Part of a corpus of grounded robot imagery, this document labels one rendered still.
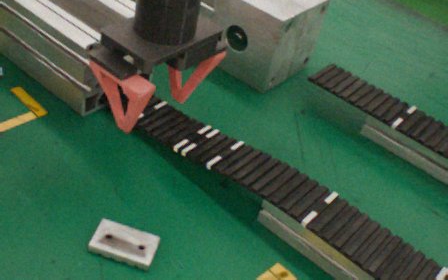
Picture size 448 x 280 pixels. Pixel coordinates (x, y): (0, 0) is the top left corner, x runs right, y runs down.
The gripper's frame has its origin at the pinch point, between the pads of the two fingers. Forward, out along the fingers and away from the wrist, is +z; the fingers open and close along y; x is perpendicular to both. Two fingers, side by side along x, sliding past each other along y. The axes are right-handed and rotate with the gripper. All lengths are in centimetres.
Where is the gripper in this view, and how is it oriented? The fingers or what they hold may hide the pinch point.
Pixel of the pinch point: (152, 107)
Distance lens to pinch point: 58.2
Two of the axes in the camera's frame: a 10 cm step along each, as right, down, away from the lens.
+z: -1.4, 7.8, 6.1
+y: -6.8, 3.7, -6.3
